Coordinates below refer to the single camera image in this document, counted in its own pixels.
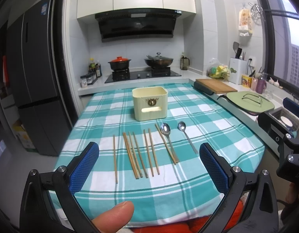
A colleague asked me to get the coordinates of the steel spoon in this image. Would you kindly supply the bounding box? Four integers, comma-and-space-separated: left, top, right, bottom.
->
177, 121, 198, 154
160, 123, 179, 163

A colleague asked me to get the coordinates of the person's right hand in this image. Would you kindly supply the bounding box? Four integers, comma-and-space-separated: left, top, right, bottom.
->
285, 183, 299, 204

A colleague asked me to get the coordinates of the person's left hand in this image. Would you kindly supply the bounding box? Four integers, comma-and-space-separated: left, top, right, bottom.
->
92, 201, 134, 232

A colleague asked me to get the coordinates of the green pan lid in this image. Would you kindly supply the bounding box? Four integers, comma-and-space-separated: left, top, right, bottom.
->
226, 91, 275, 114

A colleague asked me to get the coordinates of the purple cup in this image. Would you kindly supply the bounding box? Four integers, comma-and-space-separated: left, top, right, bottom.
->
255, 77, 266, 94

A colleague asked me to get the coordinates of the yellow box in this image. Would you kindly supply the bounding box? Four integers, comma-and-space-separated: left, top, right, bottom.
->
241, 74, 252, 88

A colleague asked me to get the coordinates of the wooden cutting board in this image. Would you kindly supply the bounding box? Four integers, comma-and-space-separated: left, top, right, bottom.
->
196, 79, 237, 95

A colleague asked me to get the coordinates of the white utensil canister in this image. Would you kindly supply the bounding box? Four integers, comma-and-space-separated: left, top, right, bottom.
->
229, 58, 247, 85

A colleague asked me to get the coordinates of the plastic bag with vegetables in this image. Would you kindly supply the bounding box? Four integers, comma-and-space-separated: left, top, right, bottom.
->
207, 58, 230, 81

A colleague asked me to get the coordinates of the black tray under board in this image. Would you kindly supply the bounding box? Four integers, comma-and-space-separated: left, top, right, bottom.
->
193, 81, 214, 95

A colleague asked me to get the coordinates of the cardboard box on floor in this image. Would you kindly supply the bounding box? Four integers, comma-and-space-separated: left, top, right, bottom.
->
12, 119, 37, 153

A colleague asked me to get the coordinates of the hanging snack bag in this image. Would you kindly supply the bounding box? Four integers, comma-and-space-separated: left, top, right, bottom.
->
238, 3, 253, 37

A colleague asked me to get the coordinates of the teal white checkered tablecloth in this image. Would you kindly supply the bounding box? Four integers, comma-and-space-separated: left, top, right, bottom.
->
57, 84, 265, 227

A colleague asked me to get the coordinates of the cream plastic utensil holder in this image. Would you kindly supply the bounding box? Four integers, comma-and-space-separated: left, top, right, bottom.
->
132, 86, 168, 121

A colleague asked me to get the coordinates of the black wok glass lid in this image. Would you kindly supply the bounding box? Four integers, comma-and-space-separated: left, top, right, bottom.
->
144, 52, 174, 68

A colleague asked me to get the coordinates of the black refrigerator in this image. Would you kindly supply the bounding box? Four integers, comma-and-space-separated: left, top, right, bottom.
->
6, 0, 72, 156

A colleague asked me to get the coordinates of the black gas stove top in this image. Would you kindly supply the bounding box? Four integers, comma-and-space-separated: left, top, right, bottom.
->
105, 67, 181, 84

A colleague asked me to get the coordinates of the spice jar rack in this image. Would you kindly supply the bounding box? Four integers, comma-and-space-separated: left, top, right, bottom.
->
80, 72, 98, 88

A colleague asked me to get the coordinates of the black pot orange lid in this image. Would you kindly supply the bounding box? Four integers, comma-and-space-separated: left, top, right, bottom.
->
108, 56, 130, 72

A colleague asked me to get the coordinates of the black range hood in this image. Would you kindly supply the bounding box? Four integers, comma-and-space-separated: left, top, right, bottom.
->
95, 8, 181, 42

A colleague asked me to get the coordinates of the sauce bottles group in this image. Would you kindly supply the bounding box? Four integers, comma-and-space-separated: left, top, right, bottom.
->
88, 58, 102, 78

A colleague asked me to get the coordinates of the dark glass jar with handle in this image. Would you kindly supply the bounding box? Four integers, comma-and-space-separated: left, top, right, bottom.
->
180, 52, 190, 70

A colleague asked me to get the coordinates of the wire trivet on wall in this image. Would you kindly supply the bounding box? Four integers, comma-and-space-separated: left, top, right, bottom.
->
248, 2, 263, 25

